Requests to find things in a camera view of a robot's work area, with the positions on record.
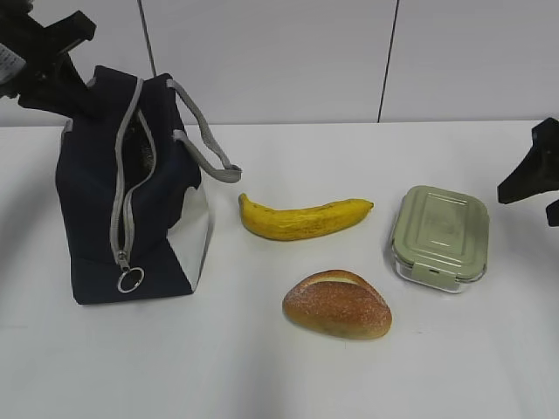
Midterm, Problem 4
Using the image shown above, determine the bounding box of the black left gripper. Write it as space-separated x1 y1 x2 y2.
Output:
1 1 103 120

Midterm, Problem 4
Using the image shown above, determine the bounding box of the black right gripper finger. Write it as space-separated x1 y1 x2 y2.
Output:
497 118 558 204
546 200 559 227

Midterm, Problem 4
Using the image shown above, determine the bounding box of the green lid glass container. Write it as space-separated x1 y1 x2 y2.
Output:
389 185 490 294

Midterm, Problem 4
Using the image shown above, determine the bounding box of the navy blue lunch bag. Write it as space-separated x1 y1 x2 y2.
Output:
56 66 241 305

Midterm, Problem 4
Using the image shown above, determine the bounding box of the brown bread roll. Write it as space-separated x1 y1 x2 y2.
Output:
282 270 393 340

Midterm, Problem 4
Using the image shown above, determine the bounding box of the yellow banana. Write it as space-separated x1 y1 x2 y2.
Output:
238 193 374 241

